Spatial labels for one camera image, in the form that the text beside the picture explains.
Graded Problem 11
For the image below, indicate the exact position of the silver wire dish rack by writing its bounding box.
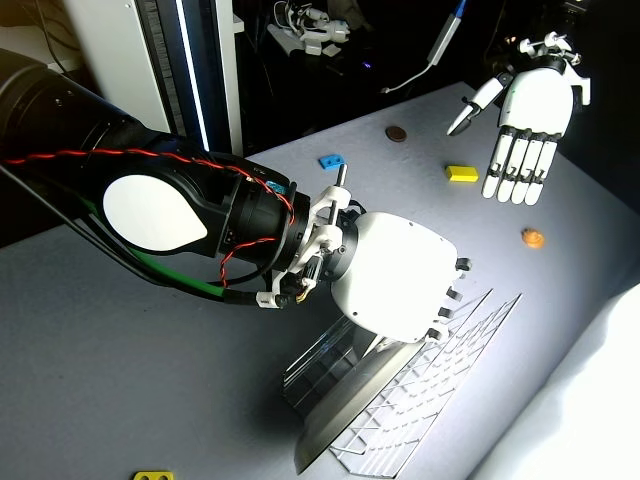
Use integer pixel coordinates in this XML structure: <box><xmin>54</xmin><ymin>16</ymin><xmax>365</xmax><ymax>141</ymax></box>
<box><xmin>279</xmin><ymin>288</ymin><xmax>524</xmax><ymax>476</ymax></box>

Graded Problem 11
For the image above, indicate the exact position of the grey table cloth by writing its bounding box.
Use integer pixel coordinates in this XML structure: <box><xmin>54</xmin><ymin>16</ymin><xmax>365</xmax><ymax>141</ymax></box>
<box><xmin>0</xmin><ymin>82</ymin><xmax>640</xmax><ymax>480</ymax></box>

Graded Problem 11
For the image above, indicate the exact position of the red twisted cable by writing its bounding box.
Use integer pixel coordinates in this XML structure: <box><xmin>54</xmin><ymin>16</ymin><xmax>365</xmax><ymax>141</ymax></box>
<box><xmin>0</xmin><ymin>148</ymin><xmax>296</xmax><ymax>289</ymax></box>

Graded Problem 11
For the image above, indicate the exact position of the white cabinet with light strip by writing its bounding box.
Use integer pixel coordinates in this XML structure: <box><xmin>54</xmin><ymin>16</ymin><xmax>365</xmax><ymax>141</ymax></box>
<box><xmin>64</xmin><ymin>0</ymin><xmax>246</xmax><ymax>156</ymax></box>

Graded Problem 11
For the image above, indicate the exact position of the yellow wedge block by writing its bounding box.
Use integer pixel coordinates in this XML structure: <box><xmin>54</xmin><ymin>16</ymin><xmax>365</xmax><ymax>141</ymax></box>
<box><xmin>444</xmin><ymin>164</ymin><xmax>480</xmax><ymax>184</ymax></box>

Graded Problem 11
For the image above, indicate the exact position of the white plate with flower print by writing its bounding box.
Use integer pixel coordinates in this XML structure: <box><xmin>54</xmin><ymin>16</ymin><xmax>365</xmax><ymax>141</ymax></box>
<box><xmin>292</xmin><ymin>342</ymin><xmax>419</xmax><ymax>476</ymax></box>

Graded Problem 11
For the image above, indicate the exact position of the grey connector with white cable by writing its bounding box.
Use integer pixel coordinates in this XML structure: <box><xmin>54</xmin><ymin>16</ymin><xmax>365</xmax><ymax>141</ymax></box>
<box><xmin>380</xmin><ymin>0</ymin><xmax>469</xmax><ymax>96</ymax></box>

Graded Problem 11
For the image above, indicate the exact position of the white spare robot hand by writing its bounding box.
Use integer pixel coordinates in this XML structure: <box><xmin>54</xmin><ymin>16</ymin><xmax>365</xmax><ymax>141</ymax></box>
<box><xmin>269</xmin><ymin>0</ymin><xmax>351</xmax><ymax>57</ymax></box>

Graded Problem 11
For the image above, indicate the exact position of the white backdrop sheet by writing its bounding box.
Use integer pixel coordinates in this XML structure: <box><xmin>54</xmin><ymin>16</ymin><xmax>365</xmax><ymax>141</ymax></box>
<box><xmin>469</xmin><ymin>282</ymin><xmax>640</xmax><ymax>480</ymax></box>

